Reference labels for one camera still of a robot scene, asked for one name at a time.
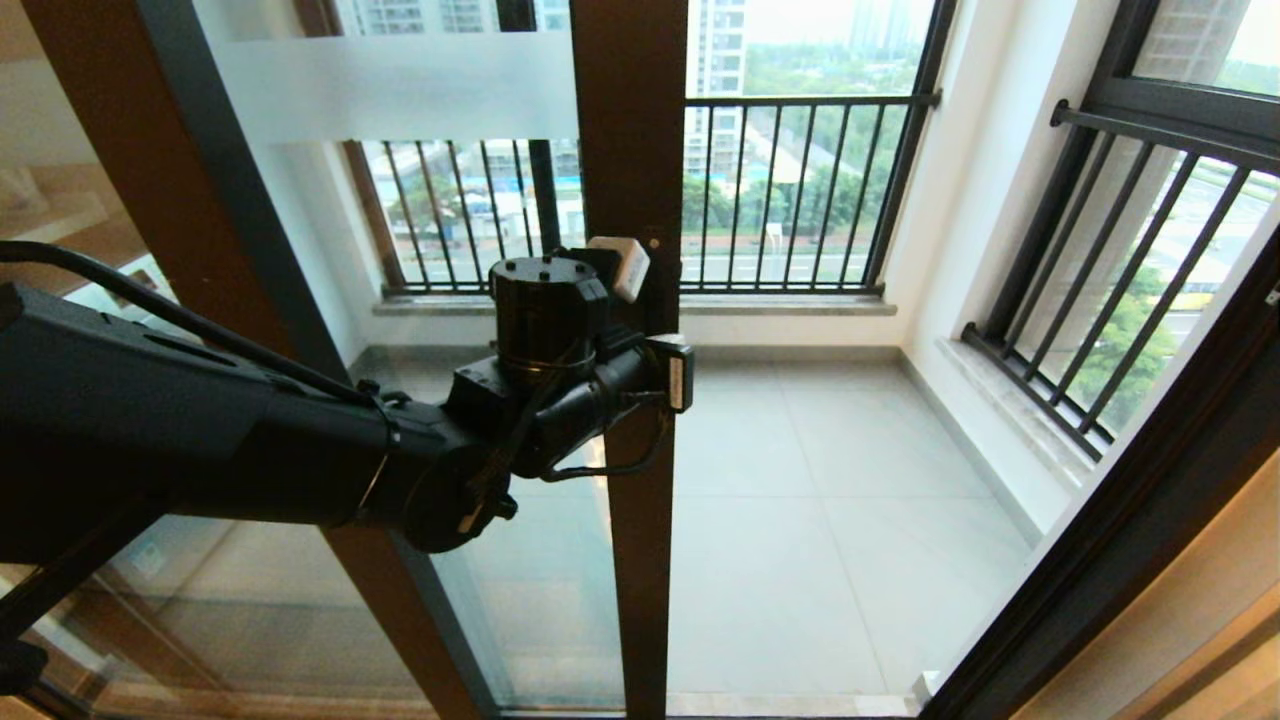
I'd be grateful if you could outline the sliding glass door brown frame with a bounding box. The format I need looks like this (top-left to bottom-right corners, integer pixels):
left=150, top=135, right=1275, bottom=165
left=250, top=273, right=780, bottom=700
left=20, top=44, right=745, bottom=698
left=0, top=0, right=691, bottom=720

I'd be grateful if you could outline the black window guard railing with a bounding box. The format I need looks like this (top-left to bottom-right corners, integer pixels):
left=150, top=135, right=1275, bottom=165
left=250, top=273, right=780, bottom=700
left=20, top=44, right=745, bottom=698
left=345, top=95, right=941, bottom=301
left=960, top=100, right=1280, bottom=463

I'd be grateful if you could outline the grey stone window sill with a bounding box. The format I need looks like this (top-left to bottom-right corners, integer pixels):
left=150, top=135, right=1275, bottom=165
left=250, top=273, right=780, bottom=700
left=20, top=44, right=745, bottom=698
left=935, top=340, right=1091, bottom=491
left=375, top=297, right=898, bottom=321

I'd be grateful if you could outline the light wooden shelf board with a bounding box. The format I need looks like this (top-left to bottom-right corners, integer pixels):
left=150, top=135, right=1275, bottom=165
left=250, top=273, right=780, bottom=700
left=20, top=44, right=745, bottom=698
left=0, top=190, right=111, bottom=246

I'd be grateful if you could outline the small white container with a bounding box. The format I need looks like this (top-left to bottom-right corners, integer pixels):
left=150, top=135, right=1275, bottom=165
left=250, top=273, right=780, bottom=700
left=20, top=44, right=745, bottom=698
left=0, top=165, right=51, bottom=216

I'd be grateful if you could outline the dark brown door jamb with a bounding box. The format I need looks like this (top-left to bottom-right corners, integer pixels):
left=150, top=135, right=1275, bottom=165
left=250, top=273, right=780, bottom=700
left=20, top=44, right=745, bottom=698
left=920, top=220, right=1280, bottom=720

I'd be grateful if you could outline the dark window frame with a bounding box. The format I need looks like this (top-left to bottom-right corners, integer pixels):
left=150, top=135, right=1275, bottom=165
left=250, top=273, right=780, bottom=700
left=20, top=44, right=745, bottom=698
left=295, top=0, right=959, bottom=301
left=985, top=0, right=1280, bottom=346

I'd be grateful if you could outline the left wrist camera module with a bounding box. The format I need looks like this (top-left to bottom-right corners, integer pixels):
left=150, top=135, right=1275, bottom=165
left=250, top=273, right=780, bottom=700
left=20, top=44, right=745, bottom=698
left=645, top=335, right=694, bottom=413

